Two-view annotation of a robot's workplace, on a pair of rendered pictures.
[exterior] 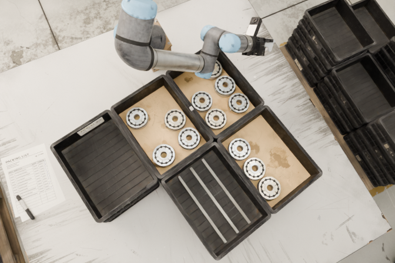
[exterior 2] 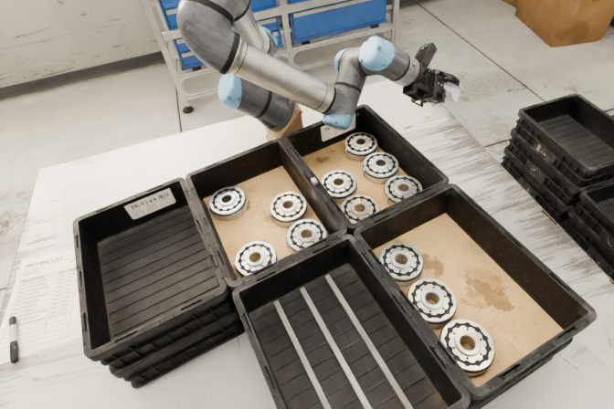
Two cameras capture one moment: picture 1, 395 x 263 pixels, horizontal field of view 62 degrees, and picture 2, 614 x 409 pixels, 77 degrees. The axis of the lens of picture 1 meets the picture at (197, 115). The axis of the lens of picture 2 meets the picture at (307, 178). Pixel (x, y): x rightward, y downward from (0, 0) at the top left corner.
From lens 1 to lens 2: 0.73 m
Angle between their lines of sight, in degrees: 28
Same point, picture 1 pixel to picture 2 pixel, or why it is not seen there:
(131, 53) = (195, 18)
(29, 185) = (39, 305)
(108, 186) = (145, 307)
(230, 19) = (399, 109)
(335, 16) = (572, 125)
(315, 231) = not seen: outside the picture
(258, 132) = (440, 240)
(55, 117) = not seen: hidden behind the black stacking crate
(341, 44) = (590, 159)
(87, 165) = (126, 267)
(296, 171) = (530, 320)
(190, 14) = not seen: hidden behind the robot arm
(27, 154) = (60, 257)
